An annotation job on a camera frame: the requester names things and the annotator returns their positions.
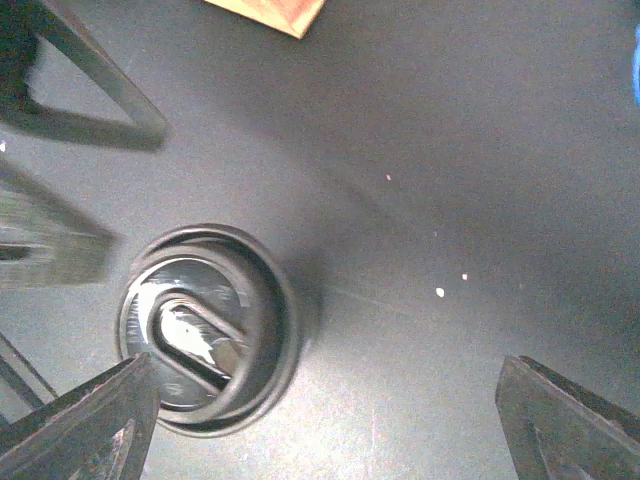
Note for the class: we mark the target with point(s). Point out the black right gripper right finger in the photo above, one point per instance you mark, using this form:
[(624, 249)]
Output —
[(557, 429)]

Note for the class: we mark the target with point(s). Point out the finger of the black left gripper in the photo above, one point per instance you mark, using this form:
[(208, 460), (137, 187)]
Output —
[(58, 83), (45, 240)]

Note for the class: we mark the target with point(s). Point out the brown paper bag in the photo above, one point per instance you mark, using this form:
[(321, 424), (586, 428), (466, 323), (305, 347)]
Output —
[(291, 17)]

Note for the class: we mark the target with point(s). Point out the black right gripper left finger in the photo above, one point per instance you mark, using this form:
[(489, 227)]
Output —
[(102, 429)]

